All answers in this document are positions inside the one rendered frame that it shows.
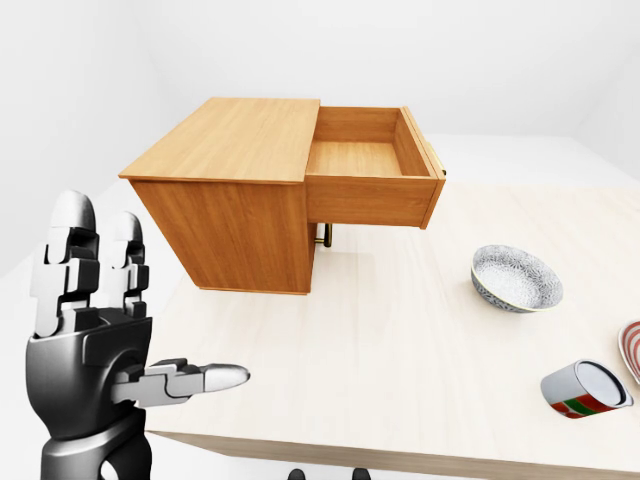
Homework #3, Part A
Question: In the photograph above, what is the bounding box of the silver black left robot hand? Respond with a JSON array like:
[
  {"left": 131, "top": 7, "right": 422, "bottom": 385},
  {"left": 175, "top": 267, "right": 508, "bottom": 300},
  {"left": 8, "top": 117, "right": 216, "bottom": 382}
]
[{"left": 24, "top": 189, "right": 251, "bottom": 442}]

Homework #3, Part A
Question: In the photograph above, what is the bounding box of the wooden cabinet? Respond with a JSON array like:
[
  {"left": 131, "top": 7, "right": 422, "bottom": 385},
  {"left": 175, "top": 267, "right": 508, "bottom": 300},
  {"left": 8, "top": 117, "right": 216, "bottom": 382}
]
[{"left": 118, "top": 97, "right": 322, "bottom": 296}]

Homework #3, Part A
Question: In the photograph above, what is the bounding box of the open wooden drawer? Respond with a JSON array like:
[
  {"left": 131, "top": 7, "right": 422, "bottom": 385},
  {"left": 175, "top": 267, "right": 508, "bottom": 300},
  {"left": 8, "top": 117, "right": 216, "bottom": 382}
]
[{"left": 304, "top": 105, "right": 445, "bottom": 231}]

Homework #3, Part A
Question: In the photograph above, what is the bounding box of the patterned grey white bowl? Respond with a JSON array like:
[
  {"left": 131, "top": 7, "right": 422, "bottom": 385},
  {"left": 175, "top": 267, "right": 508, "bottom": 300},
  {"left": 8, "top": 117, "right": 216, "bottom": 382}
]
[{"left": 470, "top": 244, "right": 565, "bottom": 315}]

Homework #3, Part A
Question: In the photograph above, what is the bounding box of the silver tin with red label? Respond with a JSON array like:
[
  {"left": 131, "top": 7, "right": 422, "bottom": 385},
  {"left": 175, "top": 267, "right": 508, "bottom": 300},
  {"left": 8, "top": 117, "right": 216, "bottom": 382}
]
[{"left": 540, "top": 358, "right": 634, "bottom": 422}]

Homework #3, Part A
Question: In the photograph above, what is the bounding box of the plate with red rings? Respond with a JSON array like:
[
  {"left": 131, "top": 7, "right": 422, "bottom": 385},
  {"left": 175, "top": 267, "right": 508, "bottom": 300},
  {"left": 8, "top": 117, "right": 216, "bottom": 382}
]
[{"left": 617, "top": 319, "right": 640, "bottom": 385}]

